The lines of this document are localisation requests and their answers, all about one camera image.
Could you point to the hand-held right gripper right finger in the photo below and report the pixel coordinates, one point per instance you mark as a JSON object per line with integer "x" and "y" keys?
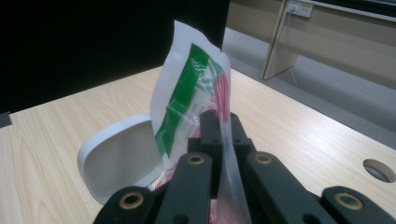
{"x": 239, "y": 137}

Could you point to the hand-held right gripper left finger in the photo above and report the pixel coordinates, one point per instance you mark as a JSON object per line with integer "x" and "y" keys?
{"x": 211, "y": 133}

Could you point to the clear plastic bag red print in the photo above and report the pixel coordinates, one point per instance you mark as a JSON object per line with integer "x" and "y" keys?
{"x": 183, "y": 87}

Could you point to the white container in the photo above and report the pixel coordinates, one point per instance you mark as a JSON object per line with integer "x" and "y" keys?
{"x": 121, "y": 155}

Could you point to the black curtain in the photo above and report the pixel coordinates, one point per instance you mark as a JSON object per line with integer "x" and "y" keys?
{"x": 93, "y": 40}

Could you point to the white wall socket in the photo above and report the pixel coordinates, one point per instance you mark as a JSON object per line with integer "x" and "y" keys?
{"x": 299, "y": 7}

